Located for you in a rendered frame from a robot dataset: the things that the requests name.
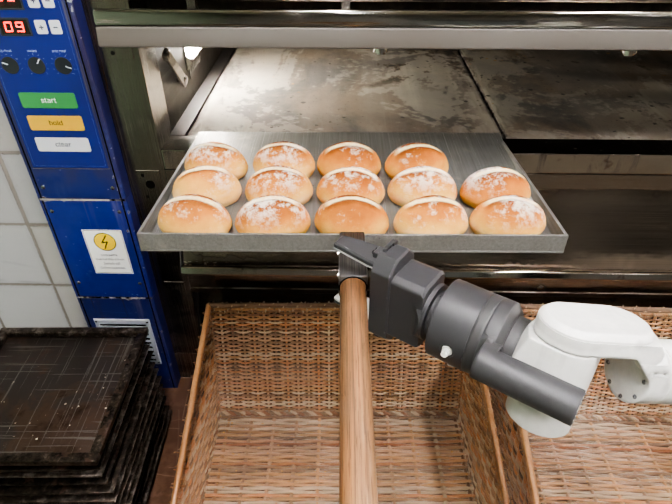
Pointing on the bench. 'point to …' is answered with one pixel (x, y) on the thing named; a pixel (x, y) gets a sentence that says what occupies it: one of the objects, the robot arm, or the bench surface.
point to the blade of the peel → (314, 240)
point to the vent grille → (134, 326)
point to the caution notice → (108, 251)
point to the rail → (384, 18)
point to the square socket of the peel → (349, 268)
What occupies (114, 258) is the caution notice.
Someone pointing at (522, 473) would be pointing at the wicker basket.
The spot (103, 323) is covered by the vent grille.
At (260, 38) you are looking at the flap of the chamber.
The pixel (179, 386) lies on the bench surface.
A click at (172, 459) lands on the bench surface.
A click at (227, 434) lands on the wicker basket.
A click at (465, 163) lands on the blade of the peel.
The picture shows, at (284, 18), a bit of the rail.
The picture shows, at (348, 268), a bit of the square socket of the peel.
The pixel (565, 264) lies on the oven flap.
